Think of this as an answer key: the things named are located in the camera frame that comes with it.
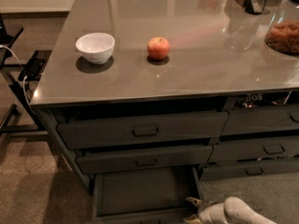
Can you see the red apple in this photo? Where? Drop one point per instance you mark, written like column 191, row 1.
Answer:
column 158, row 48

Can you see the grey drawer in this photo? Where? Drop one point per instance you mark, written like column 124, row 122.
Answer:
column 151, row 196
column 262, row 119
column 141, row 129
column 128, row 160
column 255, row 149
column 252, row 168

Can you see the glass jar with snacks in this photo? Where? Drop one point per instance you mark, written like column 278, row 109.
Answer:
column 283, row 32

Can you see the black smartphone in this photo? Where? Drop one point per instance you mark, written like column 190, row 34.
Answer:
column 34, row 67

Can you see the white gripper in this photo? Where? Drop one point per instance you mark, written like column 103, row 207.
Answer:
column 209, row 214

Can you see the black side stand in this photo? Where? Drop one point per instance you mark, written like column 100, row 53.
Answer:
column 12, row 71

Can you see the white ceramic bowl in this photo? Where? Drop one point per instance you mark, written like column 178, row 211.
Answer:
column 96, row 48

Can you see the grey drawer cabinet frame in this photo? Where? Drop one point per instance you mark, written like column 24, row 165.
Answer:
column 56, row 114

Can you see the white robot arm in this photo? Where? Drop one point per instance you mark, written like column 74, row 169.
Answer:
column 232, row 211

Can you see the snack bag in drawer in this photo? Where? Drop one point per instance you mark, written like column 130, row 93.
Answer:
column 263, row 99

